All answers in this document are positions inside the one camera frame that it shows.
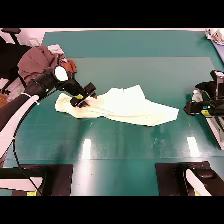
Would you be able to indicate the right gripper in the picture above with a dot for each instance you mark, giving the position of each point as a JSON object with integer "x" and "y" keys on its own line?
{"x": 192, "y": 108}

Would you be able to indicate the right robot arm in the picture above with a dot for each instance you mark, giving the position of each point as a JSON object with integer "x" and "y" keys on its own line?
{"x": 210, "y": 100}

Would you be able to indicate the cream garment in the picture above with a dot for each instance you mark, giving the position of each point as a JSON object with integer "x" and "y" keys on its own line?
{"x": 133, "y": 106}

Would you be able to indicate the brown garment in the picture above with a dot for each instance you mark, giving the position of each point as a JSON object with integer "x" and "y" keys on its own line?
{"x": 36, "y": 63}

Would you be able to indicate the silver frame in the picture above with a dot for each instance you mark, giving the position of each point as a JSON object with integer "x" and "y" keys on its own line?
{"x": 216, "y": 133}

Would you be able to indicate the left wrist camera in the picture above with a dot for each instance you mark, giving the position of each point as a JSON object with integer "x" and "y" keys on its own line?
{"x": 90, "y": 89}

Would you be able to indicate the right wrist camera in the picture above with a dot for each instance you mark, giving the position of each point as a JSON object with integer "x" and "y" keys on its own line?
{"x": 218, "y": 79}

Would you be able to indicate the white garment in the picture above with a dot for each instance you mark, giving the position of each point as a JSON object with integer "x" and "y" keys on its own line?
{"x": 216, "y": 35}

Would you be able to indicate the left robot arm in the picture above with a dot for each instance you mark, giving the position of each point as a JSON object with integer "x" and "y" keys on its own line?
{"x": 20, "y": 108}

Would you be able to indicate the pale grey garment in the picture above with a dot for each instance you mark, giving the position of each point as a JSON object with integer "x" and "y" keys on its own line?
{"x": 56, "y": 49}

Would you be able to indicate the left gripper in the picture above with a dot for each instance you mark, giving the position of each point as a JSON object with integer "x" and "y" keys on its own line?
{"x": 78, "y": 100}

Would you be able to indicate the black office chair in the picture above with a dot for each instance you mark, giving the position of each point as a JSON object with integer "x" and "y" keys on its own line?
{"x": 9, "y": 55}

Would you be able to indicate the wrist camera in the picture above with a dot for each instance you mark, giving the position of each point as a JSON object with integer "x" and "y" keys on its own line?
{"x": 218, "y": 79}
{"x": 90, "y": 89}

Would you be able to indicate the orange garment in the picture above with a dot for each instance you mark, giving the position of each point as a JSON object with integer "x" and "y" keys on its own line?
{"x": 70, "y": 66}

